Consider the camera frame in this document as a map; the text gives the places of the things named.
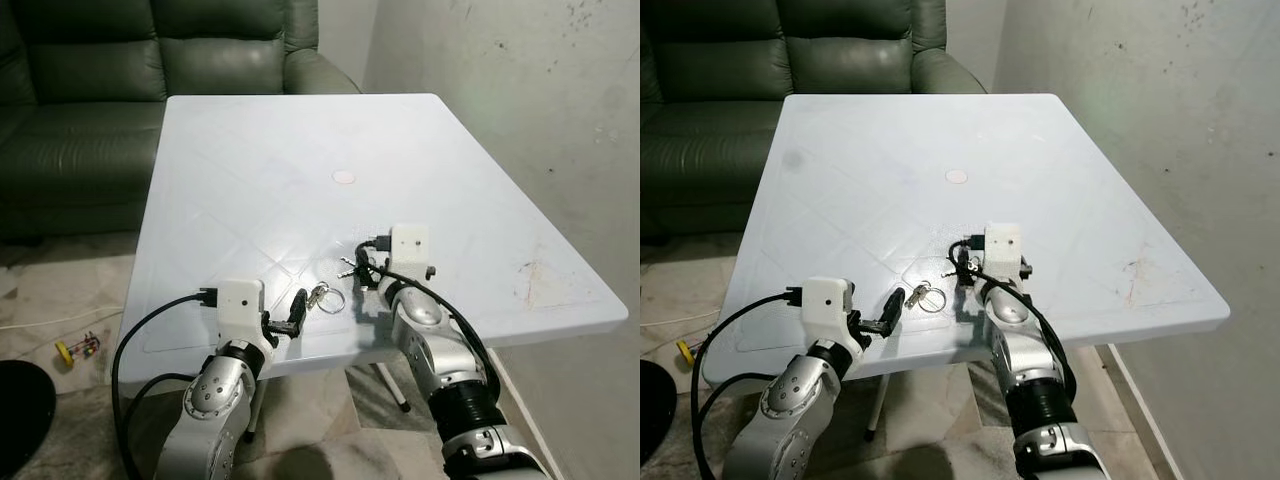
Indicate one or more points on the round pale table cap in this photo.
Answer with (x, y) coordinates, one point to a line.
(957, 176)
(343, 177)

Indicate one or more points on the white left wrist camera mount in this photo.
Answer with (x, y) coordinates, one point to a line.
(238, 305)
(825, 305)

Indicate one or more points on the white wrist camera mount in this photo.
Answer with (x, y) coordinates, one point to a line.
(825, 305)
(408, 245)
(1003, 245)
(238, 305)

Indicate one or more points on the yellow wheeled toy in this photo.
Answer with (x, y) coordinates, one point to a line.
(65, 352)
(685, 350)

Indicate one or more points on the white plastic table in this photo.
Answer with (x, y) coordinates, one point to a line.
(900, 140)
(300, 140)

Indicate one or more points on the dark green leather sofa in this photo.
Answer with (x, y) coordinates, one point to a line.
(720, 100)
(90, 100)

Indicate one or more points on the black round base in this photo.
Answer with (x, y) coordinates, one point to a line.
(652, 410)
(20, 410)

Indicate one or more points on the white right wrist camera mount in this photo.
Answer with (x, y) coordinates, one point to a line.
(1003, 245)
(408, 245)

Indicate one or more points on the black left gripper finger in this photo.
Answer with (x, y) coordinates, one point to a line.
(894, 308)
(299, 308)

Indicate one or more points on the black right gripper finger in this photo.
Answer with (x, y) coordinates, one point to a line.
(954, 271)
(355, 269)

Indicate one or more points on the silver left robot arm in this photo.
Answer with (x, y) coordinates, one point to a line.
(210, 400)
(790, 400)

